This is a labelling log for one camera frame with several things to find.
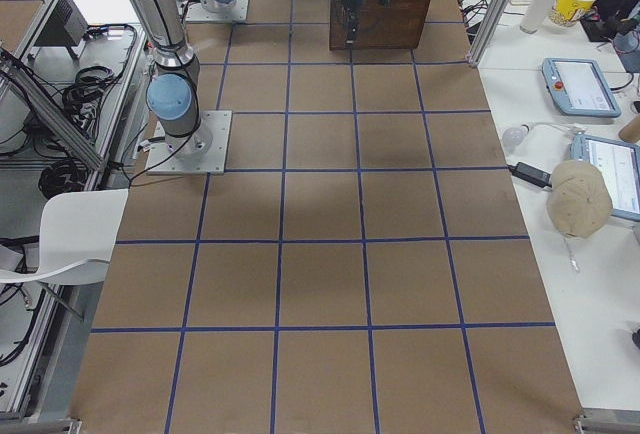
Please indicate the yellow popcorn cup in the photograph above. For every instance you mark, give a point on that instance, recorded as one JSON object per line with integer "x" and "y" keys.
{"x": 567, "y": 13}

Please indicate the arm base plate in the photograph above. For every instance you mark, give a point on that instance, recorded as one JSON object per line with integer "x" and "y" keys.
{"x": 196, "y": 14}
{"x": 205, "y": 151}

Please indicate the dark brown wooden cabinet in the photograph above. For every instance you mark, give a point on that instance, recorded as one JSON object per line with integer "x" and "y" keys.
{"x": 396, "y": 26}

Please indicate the upper blue teach pendant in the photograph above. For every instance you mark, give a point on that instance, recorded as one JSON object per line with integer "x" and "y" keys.
{"x": 577, "y": 87}

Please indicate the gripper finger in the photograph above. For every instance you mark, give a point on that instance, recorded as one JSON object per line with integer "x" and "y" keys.
{"x": 351, "y": 28}

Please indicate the black power adapter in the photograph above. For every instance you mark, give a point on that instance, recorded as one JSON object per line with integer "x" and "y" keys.
{"x": 530, "y": 174}

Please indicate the blue teach pendant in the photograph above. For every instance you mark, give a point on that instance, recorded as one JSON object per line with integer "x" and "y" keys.
{"x": 618, "y": 162}
{"x": 577, "y": 87}

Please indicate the grey control box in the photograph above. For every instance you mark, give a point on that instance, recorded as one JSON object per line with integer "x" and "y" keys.
{"x": 65, "y": 28}

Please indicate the aluminium frame post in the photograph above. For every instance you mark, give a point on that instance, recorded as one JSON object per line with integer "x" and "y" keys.
{"x": 486, "y": 31}

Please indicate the beige baseball cap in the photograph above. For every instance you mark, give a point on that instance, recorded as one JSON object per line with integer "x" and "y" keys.
{"x": 579, "y": 204}

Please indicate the white light bulb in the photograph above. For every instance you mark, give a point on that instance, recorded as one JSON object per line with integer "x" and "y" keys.
{"x": 514, "y": 136}

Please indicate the white plastic chair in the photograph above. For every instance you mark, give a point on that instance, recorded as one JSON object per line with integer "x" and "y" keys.
{"x": 77, "y": 236}

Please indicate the lower blue teach pendant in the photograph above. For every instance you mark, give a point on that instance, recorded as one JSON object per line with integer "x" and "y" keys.
{"x": 618, "y": 162}

